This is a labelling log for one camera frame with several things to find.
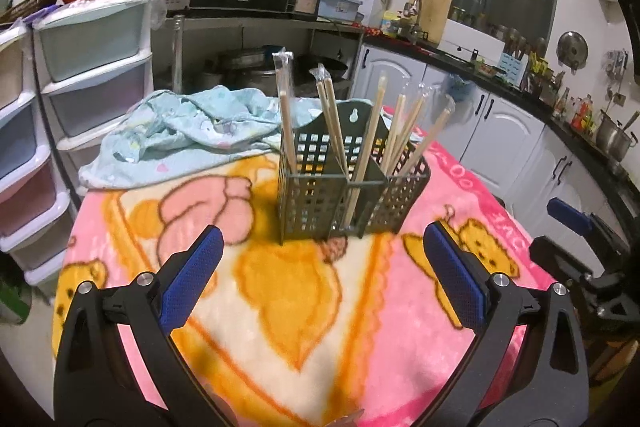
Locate white kitchen cabinets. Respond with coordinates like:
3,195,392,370
352,44,619,275

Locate person's hand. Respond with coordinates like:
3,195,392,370
324,409,364,427

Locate steel pot on counter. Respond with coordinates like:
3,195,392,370
596,110,639,162

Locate metal pot lid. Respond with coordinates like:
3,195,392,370
556,30,589,72

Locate pink cartoon fleece blanket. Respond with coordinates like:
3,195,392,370
52,144,551,426

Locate chopsticks standing in basket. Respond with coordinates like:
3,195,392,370
309,63,349,176
272,48,297,173
381,83,456,176
343,70,388,229

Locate dark green utensil basket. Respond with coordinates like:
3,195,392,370
278,100,431,242

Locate wooden cutting board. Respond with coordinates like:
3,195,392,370
410,0,452,44

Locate light blue patterned cloth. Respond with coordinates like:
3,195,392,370
78,84,331,191

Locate pastel plastic drawer unit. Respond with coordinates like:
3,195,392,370
31,0,166,168

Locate metal shelf rack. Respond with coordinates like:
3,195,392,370
152,15,364,94

